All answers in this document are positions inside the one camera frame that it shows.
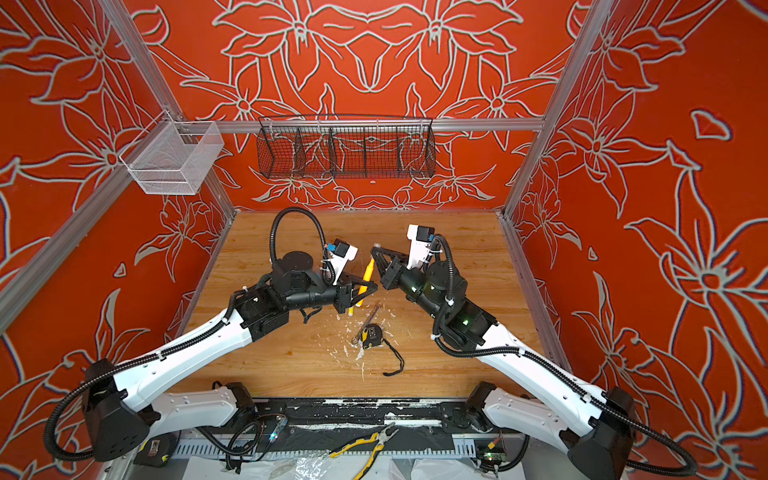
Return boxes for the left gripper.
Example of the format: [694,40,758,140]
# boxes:
[287,270,377,313]

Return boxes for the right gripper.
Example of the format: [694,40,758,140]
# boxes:
[370,245,449,324]

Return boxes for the orange highlighter pen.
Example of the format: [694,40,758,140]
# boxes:
[356,258,375,307]

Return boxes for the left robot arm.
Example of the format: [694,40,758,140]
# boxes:
[43,207,378,462]

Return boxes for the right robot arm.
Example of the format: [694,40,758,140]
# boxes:
[371,234,698,479]

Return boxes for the black tape measure on table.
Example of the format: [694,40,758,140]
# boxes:
[359,323,405,377]

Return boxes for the small circuit board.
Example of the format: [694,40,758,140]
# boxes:
[475,437,508,475]

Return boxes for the white mesh basket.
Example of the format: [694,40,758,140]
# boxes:
[119,120,224,195]

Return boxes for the black yellow tape measure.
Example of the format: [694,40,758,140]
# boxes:
[133,433,179,468]

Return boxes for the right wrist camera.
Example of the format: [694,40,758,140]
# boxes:
[407,224,435,269]

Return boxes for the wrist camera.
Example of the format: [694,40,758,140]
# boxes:
[407,224,435,269]
[322,239,358,285]

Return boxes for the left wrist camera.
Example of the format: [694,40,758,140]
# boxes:
[322,239,358,285]

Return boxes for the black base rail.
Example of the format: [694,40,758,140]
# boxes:
[211,397,498,434]

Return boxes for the yellow handled pliers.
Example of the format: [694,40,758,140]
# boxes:
[328,422,398,480]

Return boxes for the black wire basket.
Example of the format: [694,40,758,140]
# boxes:
[256,115,437,180]

